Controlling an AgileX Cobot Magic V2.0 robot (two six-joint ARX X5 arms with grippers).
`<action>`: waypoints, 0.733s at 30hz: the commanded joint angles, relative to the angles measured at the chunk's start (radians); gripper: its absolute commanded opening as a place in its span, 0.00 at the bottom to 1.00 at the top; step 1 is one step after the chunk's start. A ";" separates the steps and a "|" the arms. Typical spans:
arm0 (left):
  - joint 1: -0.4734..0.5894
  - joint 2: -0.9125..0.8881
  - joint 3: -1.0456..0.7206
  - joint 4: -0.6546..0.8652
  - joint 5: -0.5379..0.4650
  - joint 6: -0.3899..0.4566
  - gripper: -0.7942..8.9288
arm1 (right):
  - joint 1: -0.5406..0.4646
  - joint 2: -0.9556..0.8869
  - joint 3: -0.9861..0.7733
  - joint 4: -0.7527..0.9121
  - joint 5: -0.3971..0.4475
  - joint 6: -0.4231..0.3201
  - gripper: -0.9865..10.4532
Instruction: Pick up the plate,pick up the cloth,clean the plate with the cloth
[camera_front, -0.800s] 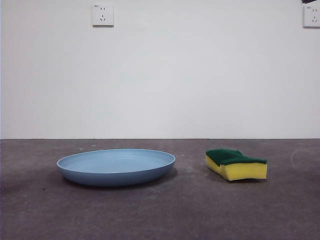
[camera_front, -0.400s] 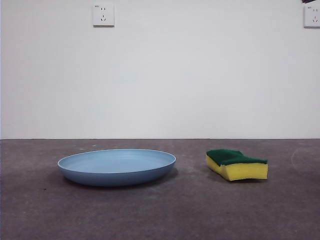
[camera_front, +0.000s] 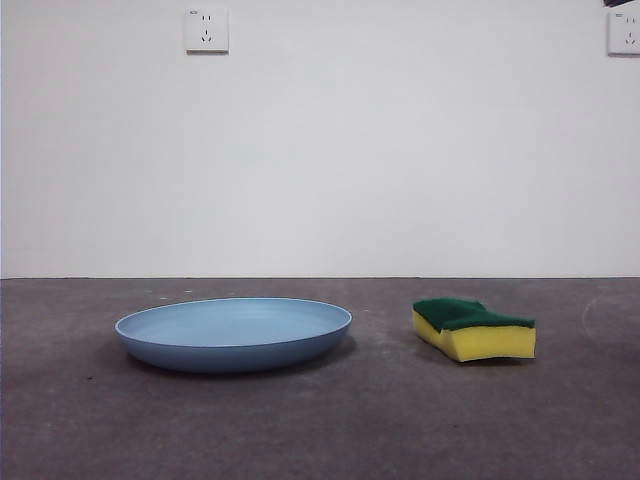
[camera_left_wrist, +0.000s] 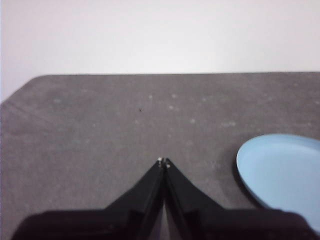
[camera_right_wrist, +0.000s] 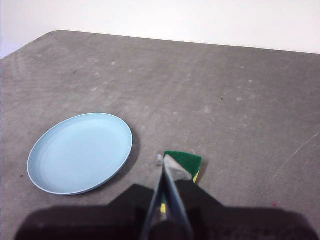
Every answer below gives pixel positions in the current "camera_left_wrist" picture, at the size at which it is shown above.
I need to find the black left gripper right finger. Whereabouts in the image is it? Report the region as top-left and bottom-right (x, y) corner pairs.
(164, 157), (319, 240)

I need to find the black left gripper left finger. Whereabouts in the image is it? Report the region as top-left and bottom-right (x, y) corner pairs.
(10, 156), (166, 240)

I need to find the blue round plate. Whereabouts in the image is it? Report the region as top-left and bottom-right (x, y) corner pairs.
(235, 133), (320, 231)

